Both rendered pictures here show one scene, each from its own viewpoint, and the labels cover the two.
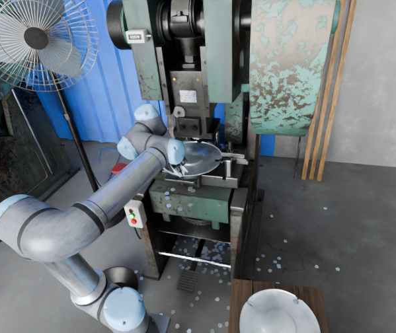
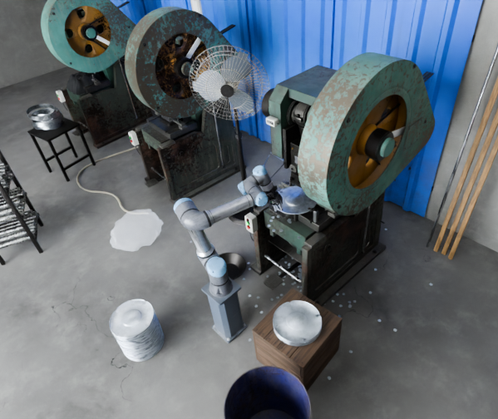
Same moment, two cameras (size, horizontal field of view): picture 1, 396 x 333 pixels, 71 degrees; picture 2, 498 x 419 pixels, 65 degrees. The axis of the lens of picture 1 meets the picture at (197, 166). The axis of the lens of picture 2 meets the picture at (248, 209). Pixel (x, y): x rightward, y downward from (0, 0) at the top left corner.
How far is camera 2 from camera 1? 1.43 m
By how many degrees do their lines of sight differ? 27
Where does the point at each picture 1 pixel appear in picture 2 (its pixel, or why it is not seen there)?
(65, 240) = (195, 224)
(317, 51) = (322, 180)
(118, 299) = (214, 261)
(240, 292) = (291, 297)
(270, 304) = (301, 309)
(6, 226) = (179, 209)
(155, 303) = (249, 287)
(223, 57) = not seen: hidden behind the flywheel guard
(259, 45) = (301, 166)
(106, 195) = (217, 211)
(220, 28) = not seen: hidden behind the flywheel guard
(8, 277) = (174, 232)
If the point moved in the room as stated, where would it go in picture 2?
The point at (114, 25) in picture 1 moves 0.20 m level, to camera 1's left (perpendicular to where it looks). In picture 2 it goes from (265, 107) to (237, 102)
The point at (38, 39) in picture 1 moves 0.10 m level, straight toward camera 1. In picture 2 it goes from (228, 91) to (227, 98)
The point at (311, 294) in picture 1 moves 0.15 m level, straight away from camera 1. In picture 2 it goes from (332, 318) to (352, 308)
